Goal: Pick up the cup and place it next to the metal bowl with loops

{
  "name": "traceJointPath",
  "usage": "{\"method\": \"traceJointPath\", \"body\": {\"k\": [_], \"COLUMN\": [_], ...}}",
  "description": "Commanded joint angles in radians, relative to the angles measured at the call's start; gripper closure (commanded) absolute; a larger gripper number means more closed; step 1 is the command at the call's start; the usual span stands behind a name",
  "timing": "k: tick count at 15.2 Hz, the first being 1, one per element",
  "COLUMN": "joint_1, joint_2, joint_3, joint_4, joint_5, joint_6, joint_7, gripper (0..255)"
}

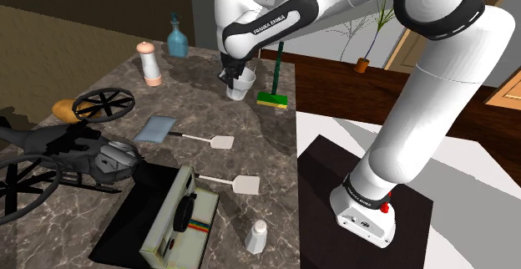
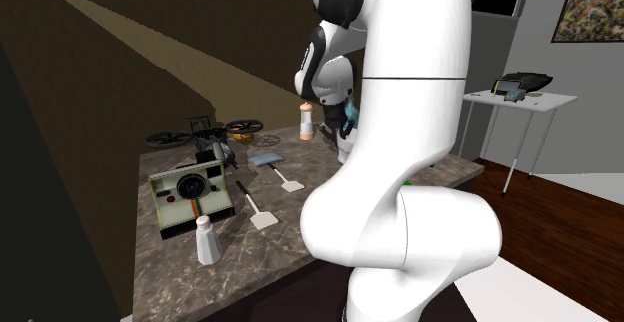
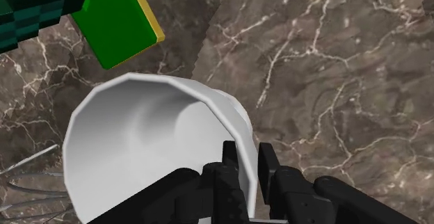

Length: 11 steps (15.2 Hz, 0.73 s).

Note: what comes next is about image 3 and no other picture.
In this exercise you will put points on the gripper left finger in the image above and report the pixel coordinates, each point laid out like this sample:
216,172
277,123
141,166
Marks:
217,189

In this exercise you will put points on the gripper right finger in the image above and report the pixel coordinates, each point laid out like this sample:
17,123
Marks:
305,196

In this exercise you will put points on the dark green patterned robot stand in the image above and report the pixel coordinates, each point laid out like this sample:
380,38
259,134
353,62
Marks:
30,6

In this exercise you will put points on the green box with yellow edge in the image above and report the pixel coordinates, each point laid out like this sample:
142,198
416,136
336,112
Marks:
115,23

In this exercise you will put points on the white bowl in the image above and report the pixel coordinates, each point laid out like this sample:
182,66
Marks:
142,142

